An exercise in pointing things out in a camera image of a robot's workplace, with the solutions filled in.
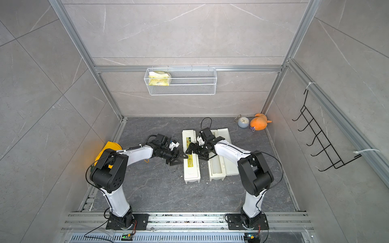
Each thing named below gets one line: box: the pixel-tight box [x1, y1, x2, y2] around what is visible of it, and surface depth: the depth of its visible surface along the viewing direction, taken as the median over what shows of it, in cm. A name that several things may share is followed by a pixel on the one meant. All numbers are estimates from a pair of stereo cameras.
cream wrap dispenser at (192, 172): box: [182, 129, 202, 185], surface depth 87 cm
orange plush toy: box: [250, 113, 273, 131], surface depth 109 cm
